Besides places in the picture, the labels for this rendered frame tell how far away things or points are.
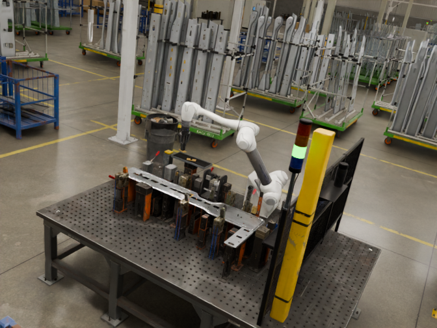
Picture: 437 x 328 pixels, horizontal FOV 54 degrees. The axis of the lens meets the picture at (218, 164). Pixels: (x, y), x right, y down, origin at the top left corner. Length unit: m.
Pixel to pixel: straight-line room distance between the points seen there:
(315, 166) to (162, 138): 4.15
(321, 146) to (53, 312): 2.61
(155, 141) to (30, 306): 3.21
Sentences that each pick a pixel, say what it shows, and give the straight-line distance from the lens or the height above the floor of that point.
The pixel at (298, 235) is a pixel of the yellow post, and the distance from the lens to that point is 2.65.
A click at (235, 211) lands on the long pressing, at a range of 3.49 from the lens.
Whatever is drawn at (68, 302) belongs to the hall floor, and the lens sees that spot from 4.06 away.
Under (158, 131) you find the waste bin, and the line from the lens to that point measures 6.31.
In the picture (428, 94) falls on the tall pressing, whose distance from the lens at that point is 9.89.
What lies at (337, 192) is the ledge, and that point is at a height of 1.43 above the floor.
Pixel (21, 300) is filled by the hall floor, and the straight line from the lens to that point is 4.13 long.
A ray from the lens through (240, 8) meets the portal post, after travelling 9.82.
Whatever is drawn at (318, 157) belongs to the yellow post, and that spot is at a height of 1.86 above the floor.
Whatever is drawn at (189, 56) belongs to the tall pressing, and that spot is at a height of 1.39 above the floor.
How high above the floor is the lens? 2.66
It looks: 22 degrees down
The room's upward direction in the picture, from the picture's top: 9 degrees clockwise
